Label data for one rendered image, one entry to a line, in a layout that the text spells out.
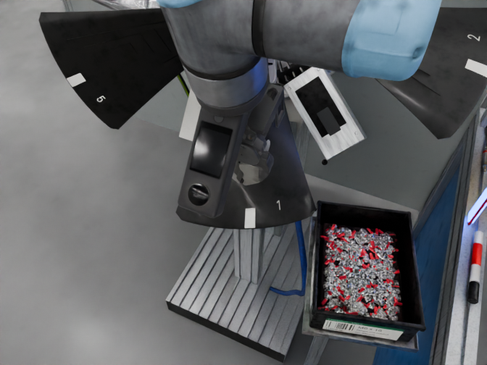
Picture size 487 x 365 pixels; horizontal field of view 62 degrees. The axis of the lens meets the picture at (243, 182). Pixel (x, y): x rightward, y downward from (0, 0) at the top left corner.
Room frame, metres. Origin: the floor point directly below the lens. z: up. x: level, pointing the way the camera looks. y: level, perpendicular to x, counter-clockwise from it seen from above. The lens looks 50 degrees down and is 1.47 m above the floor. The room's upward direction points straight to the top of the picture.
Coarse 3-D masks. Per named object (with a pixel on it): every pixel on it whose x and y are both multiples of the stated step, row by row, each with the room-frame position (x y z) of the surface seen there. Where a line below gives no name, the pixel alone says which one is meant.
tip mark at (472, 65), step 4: (468, 60) 0.48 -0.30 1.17; (472, 60) 0.48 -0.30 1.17; (468, 64) 0.47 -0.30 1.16; (472, 64) 0.47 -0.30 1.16; (476, 64) 0.47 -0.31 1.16; (480, 64) 0.47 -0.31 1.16; (468, 68) 0.46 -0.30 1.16; (472, 68) 0.46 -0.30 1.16; (476, 68) 0.46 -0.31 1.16; (480, 68) 0.46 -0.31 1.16; (484, 68) 0.46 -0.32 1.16; (480, 72) 0.46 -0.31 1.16; (484, 72) 0.46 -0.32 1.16
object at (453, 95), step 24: (456, 24) 0.54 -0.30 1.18; (480, 24) 0.54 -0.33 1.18; (432, 48) 0.49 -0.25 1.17; (456, 48) 0.49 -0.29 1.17; (480, 48) 0.49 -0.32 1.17; (432, 72) 0.46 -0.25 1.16; (456, 72) 0.46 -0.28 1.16; (408, 96) 0.42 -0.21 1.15; (432, 96) 0.42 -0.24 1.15; (456, 96) 0.42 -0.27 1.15; (432, 120) 0.40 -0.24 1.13; (456, 120) 0.40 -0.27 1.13
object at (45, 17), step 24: (48, 24) 0.64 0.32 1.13; (72, 24) 0.63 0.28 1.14; (96, 24) 0.62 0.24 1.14; (120, 24) 0.61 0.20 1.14; (144, 24) 0.61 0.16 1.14; (72, 48) 0.62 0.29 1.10; (96, 48) 0.61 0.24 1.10; (120, 48) 0.60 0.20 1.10; (144, 48) 0.60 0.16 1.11; (168, 48) 0.61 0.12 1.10; (72, 72) 0.61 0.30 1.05; (96, 72) 0.61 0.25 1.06; (120, 72) 0.60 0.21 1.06; (144, 72) 0.60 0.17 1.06; (168, 72) 0.61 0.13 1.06; (120, 96) 0.60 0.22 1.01; (144, 96) 0.60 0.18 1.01; (120, 120) 0.59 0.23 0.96
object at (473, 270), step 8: (480, 232) 0.39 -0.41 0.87; (480, 240) 0.38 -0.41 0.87; (480, 248) 0.36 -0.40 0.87; (472, 256) 0.35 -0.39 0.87; (480, 256) 0.35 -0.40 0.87; (472, 264) 0.34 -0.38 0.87; (480, 264) 0.33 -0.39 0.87; (472, 272) 0.32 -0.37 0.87; (472, 280) 0.31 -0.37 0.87; (472, 288) 0.29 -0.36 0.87; (472, 296) 0.28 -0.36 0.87
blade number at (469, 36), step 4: (464, 32) 0.52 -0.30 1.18; (468, 32) 0.52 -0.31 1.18; (472, 32) 0.52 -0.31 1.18; (464, 36) 0.52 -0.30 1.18; (468, 36) 0.51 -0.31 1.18; (472, 36) 0.51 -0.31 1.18; (476, 36) 0.51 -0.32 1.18; (480, 36) 0.51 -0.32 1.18; (464, 40) 0.51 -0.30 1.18; (468, 40) 0.51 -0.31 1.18; (472, 40) 0.51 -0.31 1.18; (476, 40) 0.51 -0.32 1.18; (480, 40) 0.51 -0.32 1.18; (480, 44) 0.50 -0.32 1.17
